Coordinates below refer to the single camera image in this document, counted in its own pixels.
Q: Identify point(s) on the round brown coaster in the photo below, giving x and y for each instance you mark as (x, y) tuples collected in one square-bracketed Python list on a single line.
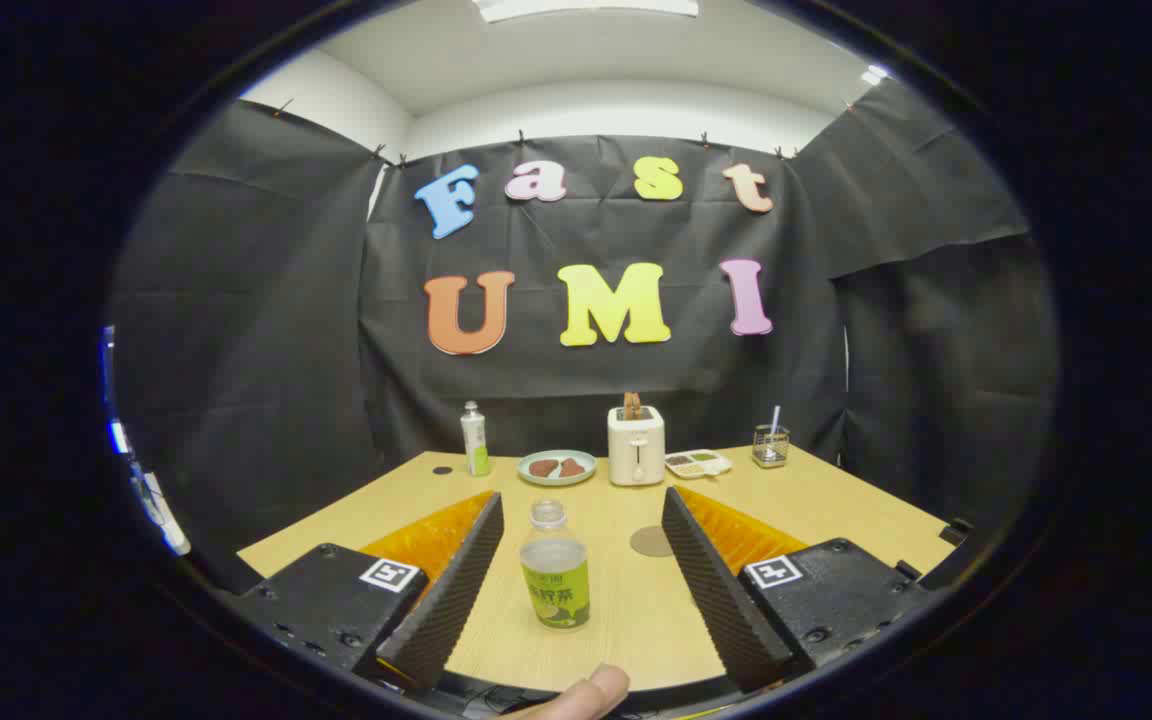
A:
[(648, 541)]

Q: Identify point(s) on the brown toast slice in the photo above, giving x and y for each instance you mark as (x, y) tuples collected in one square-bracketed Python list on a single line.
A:
[(632, 405)]

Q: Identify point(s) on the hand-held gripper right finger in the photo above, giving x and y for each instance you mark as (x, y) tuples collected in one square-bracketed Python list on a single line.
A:
[(716, 590)]

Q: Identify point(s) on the white divided dish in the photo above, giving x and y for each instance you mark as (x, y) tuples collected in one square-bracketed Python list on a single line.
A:
[(698, 465)]

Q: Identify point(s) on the slim white green bottle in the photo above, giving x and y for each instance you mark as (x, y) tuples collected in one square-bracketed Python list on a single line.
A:
[(475, 445)]

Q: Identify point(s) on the cream toaster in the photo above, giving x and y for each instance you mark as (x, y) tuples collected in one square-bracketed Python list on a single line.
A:
[(636, 455)]

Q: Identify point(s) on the small ceiling light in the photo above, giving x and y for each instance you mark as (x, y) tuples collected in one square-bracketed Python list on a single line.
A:
[(874, 75)]

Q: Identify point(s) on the green label juice bottle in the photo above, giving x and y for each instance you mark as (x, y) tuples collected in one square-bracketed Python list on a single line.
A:
[(556, 590)]

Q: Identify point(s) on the black table clamp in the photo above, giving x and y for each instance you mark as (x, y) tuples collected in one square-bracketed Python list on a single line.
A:
[(956, 531)]

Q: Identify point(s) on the pale green plate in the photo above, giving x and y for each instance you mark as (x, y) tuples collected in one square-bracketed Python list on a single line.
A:
[(587, 467)]

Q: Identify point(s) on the white straw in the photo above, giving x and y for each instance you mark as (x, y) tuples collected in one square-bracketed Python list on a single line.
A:
[(775, 418)]

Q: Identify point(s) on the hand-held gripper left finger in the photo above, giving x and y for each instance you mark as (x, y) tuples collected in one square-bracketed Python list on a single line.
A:
[(456, 590)]

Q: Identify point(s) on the brown food piece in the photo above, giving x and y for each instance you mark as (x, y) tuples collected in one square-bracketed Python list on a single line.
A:
[(572, 468), (542, 468)]

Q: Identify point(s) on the wooden table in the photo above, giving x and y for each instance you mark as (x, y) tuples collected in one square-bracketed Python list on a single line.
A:
[(636, 615)]

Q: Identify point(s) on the long ceiling light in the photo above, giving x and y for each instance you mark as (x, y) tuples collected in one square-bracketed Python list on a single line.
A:
[(586, 8)]

